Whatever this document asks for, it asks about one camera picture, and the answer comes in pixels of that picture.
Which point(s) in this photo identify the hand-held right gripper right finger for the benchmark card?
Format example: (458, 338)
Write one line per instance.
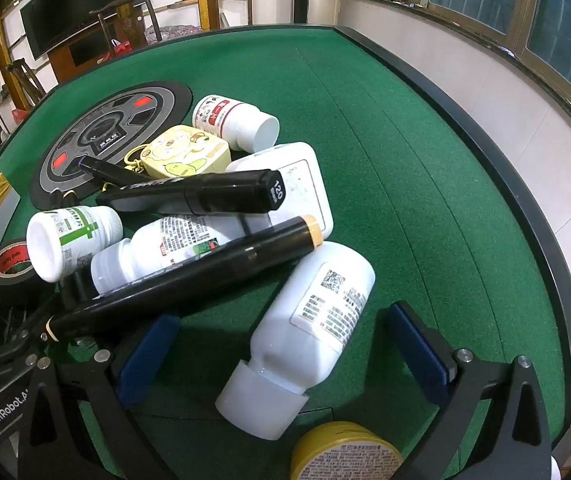
(423, 352)

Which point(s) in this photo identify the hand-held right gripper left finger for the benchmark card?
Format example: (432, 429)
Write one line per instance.
(148, 362)

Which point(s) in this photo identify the black tape roll red core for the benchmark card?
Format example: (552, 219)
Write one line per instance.
(2, 285)

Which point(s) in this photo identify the black marker with yellow caps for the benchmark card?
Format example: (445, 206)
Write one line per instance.
(190, 275)

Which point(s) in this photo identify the small white bottle green label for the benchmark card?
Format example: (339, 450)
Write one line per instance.
(72, 240)

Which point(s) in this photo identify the white bottle red green label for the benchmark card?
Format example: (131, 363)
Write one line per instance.
(155, 255)

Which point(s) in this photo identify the large white bottle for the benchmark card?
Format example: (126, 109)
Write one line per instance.
(305, 330)

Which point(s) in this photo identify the yellow round container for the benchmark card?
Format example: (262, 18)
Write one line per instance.
(345, 452)

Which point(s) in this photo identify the white rectangular plastic box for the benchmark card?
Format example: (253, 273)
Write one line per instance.
(300, 185)

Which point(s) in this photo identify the black marker with grey label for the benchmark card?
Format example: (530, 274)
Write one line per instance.
(225, 192)

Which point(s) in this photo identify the round grey black table panel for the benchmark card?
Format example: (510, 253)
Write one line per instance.
(110, 125)

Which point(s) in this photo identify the wooden chair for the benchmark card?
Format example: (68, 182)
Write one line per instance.
(25, 80)
(125, 15)

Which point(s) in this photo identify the white bottle with red label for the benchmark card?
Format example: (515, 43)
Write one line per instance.
(233, 120)

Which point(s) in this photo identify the wooden television cabinet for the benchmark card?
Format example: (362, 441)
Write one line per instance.
(90, 50)

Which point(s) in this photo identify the red plastic bag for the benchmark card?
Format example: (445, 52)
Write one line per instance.
(120, 47)

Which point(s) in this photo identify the black television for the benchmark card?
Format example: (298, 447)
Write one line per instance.
(75, 5)

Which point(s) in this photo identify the purple patterned cushion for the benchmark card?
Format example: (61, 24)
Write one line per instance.
(180, 32)

